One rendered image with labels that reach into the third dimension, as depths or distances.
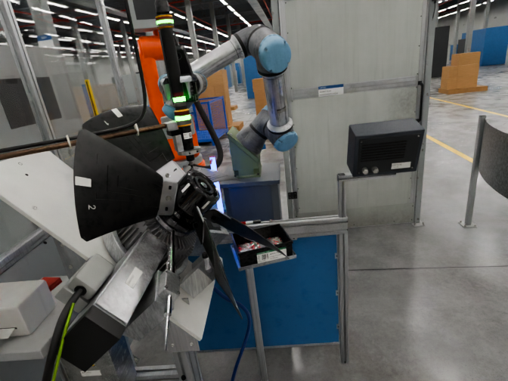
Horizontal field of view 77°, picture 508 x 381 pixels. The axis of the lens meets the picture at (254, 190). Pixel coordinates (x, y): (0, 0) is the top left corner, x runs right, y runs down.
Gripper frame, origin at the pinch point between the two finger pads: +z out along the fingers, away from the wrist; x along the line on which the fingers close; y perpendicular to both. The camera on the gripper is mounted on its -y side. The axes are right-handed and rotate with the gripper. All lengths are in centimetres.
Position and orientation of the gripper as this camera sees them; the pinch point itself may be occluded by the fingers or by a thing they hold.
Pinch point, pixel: (171, 79)
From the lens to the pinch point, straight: 94.0
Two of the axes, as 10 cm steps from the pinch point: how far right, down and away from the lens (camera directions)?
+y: 1.0, 9.3, 3.5
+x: -9.9, 0.9, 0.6
